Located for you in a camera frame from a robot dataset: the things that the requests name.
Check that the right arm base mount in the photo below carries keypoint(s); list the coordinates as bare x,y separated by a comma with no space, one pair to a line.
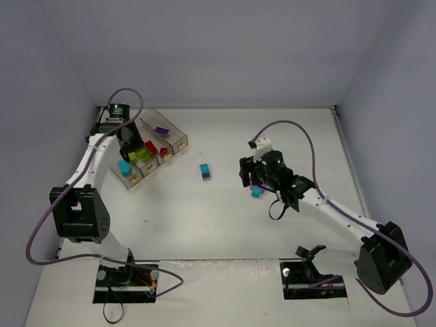
301,280

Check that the green square lego brick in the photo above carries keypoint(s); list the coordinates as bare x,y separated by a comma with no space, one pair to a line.
133,158

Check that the red arched lego piece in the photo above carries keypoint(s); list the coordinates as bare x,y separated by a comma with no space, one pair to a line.
164,153

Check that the purple lego in bin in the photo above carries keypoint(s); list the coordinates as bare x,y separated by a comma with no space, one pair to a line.
162,131

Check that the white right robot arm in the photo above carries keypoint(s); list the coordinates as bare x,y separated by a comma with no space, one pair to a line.
376,251

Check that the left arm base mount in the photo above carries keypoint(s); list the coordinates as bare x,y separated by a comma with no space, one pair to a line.
127,285

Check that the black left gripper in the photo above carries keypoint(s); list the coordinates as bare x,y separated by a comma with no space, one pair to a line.
127,147

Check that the red long lego brick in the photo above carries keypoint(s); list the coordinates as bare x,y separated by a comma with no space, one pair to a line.
151,147

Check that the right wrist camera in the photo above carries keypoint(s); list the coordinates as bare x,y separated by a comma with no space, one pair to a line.
260,146

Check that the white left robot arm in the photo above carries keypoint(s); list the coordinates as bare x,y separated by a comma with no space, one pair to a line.
165,209

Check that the green long lego brick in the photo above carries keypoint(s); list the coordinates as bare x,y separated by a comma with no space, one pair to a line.
144,155

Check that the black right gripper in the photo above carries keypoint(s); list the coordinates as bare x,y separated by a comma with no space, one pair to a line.
245,172

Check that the cyan curved lego brick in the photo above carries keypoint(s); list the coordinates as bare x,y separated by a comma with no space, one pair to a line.
124,168

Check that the cyan square lego brick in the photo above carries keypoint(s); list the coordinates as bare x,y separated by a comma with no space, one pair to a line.
204,168

